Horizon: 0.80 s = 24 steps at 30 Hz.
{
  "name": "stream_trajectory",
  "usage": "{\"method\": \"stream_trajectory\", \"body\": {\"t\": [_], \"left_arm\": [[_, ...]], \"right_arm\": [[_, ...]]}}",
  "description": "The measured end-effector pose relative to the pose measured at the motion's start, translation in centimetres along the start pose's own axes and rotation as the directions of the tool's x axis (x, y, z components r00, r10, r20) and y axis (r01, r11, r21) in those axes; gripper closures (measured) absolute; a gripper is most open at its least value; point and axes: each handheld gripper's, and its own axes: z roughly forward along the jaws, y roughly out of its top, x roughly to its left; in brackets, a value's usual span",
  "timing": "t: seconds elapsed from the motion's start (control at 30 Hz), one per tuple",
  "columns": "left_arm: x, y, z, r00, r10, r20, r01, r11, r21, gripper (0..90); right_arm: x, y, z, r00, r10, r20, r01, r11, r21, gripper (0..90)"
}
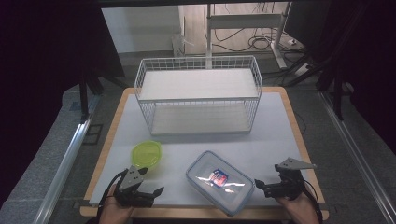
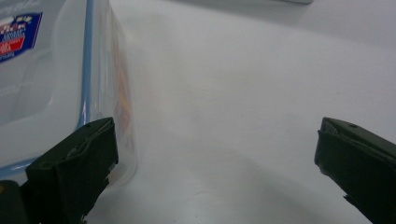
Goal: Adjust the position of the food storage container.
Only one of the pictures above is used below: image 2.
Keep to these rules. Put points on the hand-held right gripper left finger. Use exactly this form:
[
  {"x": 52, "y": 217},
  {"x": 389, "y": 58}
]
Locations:
[{"x": 68, "y": 174}]

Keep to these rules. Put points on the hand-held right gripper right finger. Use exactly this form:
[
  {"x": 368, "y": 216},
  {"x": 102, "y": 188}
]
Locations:
[{"x": 361, "y": 165}]

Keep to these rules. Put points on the clear lidded food container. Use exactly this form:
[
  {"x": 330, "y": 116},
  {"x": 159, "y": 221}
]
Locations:
[{"x": 62, "y": 77}]

